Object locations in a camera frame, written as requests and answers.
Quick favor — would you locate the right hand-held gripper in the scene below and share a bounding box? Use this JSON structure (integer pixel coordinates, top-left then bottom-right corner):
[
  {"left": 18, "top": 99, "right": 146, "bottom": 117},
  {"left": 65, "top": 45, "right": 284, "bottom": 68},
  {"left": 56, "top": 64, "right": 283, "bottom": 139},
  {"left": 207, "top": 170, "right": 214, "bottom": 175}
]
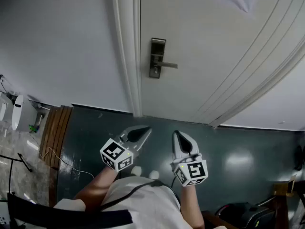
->
[{"left": 169, "top": 130, "right": 209, "bottom": 187}]

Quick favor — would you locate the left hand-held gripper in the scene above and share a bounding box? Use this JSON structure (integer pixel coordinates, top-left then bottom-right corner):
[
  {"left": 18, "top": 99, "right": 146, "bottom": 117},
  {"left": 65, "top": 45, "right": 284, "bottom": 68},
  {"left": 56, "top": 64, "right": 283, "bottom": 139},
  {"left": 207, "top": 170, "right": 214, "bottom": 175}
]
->
[{"left": 100, "top": 125, "right": 153, "bottom": 172}]

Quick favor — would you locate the dark metal door lock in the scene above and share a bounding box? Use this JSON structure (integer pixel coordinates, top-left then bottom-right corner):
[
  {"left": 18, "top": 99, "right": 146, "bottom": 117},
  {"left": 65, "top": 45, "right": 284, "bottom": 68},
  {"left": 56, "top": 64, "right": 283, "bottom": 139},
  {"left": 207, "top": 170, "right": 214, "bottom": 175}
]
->
[{"left": 149, "top": 37, "right": 179, "bottom": 79}]

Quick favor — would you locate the person's left forearm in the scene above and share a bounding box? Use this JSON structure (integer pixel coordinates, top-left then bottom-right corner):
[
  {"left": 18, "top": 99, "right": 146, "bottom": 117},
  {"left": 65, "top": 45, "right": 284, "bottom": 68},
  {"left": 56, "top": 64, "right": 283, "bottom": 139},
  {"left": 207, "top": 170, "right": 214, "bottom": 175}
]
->
[{"left": 73, "top": 166, "right": 120, "bottom": 212}]

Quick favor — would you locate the person's right forearm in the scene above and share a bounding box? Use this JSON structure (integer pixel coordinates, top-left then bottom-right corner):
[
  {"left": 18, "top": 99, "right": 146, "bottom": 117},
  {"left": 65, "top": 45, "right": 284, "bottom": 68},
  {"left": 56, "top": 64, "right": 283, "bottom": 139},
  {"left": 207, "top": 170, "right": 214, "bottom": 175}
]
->
[{"left": 178, "top": 184, "right": 205, "bottom": 229}]

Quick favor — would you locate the white door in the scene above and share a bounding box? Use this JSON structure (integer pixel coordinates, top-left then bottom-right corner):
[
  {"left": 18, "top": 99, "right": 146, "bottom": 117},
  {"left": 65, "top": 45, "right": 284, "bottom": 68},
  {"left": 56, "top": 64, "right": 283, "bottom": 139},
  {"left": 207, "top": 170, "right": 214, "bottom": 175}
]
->
[{"left": 140, "top": 0, "right": 305, "bottom": 126}]

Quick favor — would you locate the person's white shirt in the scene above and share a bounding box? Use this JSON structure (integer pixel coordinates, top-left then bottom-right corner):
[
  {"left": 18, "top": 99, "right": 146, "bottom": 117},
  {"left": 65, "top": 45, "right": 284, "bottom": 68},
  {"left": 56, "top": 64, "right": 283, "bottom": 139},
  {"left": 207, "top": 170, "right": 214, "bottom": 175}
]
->
[{"left": 53, "top": 177, "right": 193, "bottom": 229}]

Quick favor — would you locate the brown wooden panel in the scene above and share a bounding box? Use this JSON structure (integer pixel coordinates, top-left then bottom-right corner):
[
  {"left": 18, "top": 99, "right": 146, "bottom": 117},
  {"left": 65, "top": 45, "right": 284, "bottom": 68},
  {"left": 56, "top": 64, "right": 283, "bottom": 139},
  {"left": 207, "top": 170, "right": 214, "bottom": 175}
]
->
[{"left": 39, "top": 105, "right": 73, "bottom": 208}]

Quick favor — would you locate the black bag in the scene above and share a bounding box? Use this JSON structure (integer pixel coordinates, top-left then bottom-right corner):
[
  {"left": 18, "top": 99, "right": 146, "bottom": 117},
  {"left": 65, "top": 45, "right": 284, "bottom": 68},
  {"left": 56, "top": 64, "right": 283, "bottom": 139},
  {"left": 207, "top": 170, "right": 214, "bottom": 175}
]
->
[{"left": 215, "top": 201, "right": 278, "bottom": 229}]

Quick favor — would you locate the brown cardboard box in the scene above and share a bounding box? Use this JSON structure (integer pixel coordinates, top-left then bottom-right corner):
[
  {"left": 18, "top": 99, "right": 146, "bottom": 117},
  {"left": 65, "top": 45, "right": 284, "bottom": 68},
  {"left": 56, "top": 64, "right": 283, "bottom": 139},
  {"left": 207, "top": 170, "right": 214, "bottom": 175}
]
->
[{"left": 272, "top": 174, "right": 298, "bottom": 197}]

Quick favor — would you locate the black metal stand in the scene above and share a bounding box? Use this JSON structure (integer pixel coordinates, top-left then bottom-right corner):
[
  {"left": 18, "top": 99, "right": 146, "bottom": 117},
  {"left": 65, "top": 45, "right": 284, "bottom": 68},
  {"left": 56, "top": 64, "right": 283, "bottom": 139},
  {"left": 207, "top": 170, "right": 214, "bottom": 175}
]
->
[{"left": 0, "top": 152, "right": 33, "bottom": 200}]

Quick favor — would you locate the black object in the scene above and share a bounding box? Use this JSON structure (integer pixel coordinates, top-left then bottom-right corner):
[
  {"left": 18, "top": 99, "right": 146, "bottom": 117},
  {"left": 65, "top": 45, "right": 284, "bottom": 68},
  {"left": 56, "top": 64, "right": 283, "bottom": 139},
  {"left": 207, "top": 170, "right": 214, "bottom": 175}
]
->
[{"left": 294, "top": 145, "right": 305, "bottom": 171}]

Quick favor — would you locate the white oval device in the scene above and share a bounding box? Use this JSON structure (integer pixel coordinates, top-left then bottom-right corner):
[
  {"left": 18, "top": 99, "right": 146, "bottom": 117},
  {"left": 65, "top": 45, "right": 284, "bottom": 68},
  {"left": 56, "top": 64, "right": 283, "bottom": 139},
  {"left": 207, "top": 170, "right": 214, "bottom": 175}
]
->
[{"left": 11, "top": 94, "right": 24, "bottom": 131}]

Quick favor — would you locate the black cable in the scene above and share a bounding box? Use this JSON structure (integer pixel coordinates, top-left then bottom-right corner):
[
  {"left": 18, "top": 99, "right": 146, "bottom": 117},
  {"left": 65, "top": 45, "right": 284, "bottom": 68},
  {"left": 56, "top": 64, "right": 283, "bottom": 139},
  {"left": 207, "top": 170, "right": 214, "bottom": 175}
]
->
[{"left": 99, "top": 179, "right": 165, "bottom": 212}]

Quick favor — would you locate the thin white cable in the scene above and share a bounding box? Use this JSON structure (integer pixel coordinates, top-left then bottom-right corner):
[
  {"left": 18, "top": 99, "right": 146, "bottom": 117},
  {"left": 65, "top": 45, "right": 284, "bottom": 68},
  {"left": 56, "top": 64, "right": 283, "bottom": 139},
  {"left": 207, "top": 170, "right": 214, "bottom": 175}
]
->
[{"left": 40, "top": 146, "right": 95, "bottom": 179}]

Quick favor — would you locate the white door frame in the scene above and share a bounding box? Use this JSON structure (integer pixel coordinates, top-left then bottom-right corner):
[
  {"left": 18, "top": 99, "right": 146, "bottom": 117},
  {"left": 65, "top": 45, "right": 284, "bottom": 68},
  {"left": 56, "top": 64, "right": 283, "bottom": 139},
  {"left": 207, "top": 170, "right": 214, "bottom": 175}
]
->
[{"left": 111, "top": 0, "right": 305, "bottom": 128}]

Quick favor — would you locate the black strap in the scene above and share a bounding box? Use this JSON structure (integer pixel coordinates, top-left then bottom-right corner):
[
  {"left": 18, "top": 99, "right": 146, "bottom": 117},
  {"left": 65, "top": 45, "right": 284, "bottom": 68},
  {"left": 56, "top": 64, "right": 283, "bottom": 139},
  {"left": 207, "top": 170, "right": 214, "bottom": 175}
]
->
[{"left": 6, "top": 191, "right": 134, "bottom": 226}]

